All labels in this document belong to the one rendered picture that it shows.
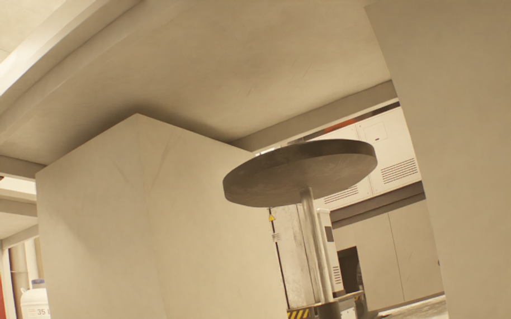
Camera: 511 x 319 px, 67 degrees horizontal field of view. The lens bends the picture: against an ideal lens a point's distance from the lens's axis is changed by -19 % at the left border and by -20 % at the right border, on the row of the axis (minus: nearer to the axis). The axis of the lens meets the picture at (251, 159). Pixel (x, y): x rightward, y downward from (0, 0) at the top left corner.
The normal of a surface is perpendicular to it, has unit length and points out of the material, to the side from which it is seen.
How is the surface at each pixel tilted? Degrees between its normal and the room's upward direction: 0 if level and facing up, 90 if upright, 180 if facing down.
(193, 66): 180
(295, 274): 90
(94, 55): 90
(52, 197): 90
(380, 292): 90
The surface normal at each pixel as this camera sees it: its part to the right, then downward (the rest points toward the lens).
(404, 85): -0.52, -0.17
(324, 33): 0.18, 0.94
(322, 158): 0.20, 0.69
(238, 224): 0.83, -0.31
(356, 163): 0.46, 0.68
